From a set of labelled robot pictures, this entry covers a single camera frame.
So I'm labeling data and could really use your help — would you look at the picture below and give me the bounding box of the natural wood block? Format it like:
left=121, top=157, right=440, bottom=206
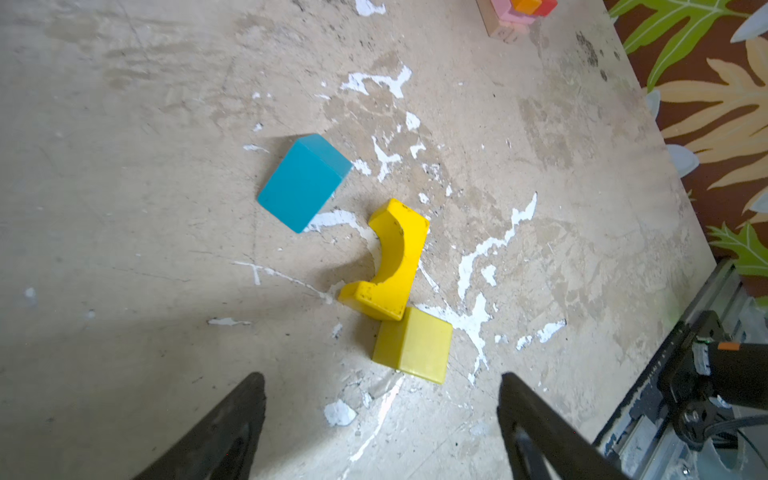
left=476, top=0, right=528, bottom=44

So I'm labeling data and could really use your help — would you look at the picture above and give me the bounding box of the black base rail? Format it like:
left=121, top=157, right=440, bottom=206
left=593, top=260, right=749, bottom=477

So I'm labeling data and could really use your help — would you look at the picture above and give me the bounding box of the teal wood block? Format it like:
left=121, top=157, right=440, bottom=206
left=257, top=134, right=353, bottom=233

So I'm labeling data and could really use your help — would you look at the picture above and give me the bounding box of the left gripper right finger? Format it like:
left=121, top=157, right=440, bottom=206
left=497, top=372, right=626, bottom=479

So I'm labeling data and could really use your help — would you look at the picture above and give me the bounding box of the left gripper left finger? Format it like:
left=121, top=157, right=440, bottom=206
left=136, top=372, right=266, bottom=479

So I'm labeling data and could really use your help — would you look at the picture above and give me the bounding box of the orange cylinder block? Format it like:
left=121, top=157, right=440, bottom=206
left=511, top=0, right=542, bottom=16

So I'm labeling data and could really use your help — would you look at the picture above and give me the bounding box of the red wood block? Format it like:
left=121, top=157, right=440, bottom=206
left=533, top=0, right=558, bottom=17

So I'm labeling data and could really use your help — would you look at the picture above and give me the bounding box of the pink wood block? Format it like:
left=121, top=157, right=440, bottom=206
left=491, top=0, right=536, bottom=25

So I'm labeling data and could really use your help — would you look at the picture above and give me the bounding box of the yellow cube block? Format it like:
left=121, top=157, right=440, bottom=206
left=372, top=307, right=453, bottom=385

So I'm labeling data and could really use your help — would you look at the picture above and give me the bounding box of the yellow arch block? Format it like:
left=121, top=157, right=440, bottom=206
left=338, top=199, right=430, bottom=321

